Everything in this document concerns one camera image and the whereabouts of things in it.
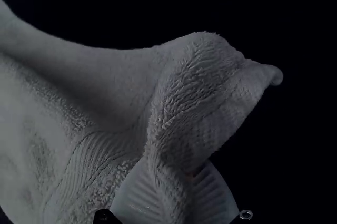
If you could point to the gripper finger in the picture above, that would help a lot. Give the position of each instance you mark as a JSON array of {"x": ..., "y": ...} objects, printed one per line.
[
  {"x": 210, "y": 197},
  {"x": 131, "y": 197}
]

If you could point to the pale towel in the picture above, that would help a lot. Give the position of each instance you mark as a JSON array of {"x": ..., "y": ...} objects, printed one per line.
[{"x": 105, "y": 102}]

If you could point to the black mat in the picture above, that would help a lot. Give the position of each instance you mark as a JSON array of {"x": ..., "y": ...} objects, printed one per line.
[{"x": 263, "y": 10}]

